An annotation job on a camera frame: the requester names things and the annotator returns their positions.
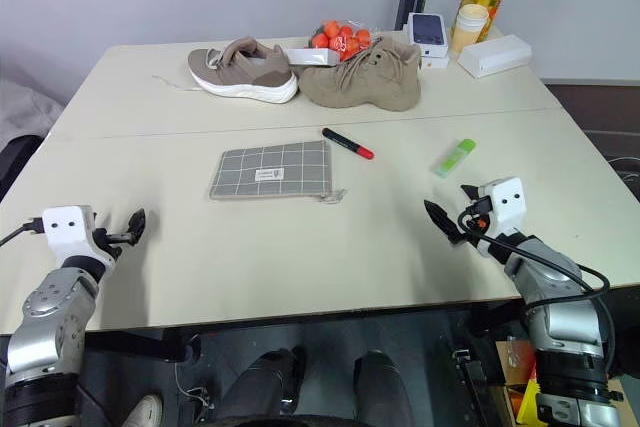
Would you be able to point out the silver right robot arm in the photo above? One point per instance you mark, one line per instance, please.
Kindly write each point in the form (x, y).
(565, 322)

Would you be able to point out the tan suede lace-up boot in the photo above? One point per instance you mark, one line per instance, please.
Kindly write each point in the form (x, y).
(362, 79)

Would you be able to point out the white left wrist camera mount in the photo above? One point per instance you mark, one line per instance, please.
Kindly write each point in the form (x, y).
(65, 229)

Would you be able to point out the white phone box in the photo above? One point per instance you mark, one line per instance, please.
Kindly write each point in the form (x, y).
(428, 32)

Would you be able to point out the bag of orange balls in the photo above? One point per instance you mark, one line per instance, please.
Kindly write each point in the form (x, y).
(340, 38)

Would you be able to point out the green highlighter pen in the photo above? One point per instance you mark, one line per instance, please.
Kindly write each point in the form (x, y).
(454, 158)

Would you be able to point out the dark rounded shape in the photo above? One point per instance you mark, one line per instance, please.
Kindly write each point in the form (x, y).
(382, 387)
(265, 382)

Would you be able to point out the beige shoe toe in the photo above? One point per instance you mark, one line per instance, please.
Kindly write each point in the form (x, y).
(145, 412)

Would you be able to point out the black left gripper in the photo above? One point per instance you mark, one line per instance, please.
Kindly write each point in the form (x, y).
(113, 240)

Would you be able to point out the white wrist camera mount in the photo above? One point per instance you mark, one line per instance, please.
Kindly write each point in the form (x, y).
(506, 202)
(65, 229)

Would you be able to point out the orange and yellow cardboard box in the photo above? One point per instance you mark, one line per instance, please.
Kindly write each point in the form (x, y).
(520, 387)

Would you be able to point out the grey checked pencil pouch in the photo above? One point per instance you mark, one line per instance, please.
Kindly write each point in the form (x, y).
(272, 169)

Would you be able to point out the white rectangular carton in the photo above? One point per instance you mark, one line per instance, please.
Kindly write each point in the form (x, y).
(495, 57)

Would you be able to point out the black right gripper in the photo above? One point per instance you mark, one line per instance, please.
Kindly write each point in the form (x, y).
(463, 235)

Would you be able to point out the black marker with red cap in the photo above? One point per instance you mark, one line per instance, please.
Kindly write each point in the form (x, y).
(347, 143)

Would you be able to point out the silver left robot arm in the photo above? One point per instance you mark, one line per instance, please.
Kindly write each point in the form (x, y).
(50, 307)

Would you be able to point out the brown sneaker with white sole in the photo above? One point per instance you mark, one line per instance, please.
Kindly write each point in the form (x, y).
(245, 72)

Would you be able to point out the small white box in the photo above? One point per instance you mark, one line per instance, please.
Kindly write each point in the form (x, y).
(434, 63)

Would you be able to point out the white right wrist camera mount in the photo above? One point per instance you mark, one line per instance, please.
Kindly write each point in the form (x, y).
(506, 202)

